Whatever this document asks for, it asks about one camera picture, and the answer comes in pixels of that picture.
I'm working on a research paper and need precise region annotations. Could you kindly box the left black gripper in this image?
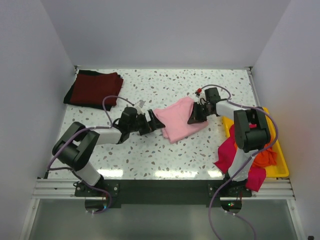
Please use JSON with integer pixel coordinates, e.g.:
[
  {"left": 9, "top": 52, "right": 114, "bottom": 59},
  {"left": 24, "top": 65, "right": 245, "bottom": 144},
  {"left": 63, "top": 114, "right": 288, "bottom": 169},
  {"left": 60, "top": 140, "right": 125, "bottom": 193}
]
[{"left": 128, "top": 109, "right": 165, "bottom": 135}]

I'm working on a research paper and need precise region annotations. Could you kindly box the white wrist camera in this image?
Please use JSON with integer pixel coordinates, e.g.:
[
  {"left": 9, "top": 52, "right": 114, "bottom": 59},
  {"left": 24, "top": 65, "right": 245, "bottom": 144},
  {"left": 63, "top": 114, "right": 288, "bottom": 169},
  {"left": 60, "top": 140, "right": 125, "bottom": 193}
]
[
  {"left": 134, "top": 100, "right": 145, "bottom": 110},
  {"left": 196, "top": 92, "right": 207, "bottom": 105}
]

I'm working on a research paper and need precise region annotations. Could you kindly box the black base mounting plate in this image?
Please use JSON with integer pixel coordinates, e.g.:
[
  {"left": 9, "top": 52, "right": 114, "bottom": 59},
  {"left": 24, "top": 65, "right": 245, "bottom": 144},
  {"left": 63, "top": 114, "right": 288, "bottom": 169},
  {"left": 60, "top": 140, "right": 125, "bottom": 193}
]
[{"left": 73, "top": 179, "right": 252, "bottom": 211}]

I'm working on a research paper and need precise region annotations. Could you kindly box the magenta t shirt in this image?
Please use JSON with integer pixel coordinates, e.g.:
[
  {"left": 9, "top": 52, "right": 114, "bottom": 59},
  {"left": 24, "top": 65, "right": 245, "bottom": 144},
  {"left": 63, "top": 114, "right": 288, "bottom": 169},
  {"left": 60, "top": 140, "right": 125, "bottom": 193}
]
[{"left": 214, "top": 125, "right": 266, "bottom": 192}]

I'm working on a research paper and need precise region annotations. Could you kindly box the folded black t shirt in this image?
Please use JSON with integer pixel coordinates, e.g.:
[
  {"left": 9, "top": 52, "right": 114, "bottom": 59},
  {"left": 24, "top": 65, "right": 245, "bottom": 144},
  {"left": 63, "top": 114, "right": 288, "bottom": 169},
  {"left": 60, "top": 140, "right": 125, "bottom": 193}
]
[{"left": 62, "top": 69, "right": 124, "bottom": 112}]

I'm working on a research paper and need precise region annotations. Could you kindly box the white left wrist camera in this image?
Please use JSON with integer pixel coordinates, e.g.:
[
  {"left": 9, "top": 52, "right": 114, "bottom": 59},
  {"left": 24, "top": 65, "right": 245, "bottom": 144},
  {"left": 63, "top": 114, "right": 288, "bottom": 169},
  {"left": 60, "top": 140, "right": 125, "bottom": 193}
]
[{"left": 134, "top": 100, "right": 145, "bottom": 110}]

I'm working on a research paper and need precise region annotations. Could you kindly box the folded dark red t shirt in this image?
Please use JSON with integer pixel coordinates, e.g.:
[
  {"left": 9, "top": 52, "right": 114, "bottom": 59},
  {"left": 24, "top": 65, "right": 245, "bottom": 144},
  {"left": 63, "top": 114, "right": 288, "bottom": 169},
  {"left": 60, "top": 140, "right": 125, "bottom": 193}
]
[{"left": 70, "top": 72, "right": 124, "bottom": 107}]

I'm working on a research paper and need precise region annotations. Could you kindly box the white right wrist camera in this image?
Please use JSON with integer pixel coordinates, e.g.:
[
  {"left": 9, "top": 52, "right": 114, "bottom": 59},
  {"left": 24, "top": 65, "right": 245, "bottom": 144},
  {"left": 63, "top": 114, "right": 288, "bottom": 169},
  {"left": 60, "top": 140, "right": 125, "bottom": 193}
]
[{"left": 196, "top": 92, "right": 207, "bottom": 105}]

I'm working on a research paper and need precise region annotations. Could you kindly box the yellow plastic bin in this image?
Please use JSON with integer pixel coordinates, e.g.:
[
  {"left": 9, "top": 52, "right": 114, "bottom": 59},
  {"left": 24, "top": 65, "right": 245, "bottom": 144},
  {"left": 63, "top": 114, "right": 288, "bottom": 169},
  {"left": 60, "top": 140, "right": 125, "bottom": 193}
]
[{"left": 222, "top": 116, "right": 290, "bottom": 179}]

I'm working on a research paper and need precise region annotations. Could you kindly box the orange t shirt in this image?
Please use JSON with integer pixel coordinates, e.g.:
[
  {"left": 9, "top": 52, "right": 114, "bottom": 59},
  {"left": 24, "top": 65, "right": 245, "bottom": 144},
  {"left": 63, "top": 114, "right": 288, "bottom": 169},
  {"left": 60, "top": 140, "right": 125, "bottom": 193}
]
[{"left": 252, "top": 147, "right": 277, "bottom": 168}]

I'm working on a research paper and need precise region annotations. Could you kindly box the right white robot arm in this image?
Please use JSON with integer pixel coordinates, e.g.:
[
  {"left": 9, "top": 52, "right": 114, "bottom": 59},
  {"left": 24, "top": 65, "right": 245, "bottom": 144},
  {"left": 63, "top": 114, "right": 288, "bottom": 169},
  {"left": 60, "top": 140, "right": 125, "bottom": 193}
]
[{"left": 187, "top": 85, "right": 271, "bottom": 197}]

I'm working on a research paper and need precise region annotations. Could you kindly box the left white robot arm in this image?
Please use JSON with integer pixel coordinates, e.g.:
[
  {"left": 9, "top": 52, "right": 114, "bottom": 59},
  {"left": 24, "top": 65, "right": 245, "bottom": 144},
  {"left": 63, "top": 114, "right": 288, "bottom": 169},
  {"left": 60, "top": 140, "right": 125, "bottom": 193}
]
[{"left": 48, "top": 107, "right": 166, "bottom": 196}]

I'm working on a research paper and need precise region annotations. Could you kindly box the pink t shirt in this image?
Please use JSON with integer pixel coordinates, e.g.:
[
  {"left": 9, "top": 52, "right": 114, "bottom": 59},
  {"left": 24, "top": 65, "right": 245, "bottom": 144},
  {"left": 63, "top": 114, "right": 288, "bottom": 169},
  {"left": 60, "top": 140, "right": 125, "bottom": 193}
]
[{"left": 153, "top": 96, "right": 208, "bottom": 144}]

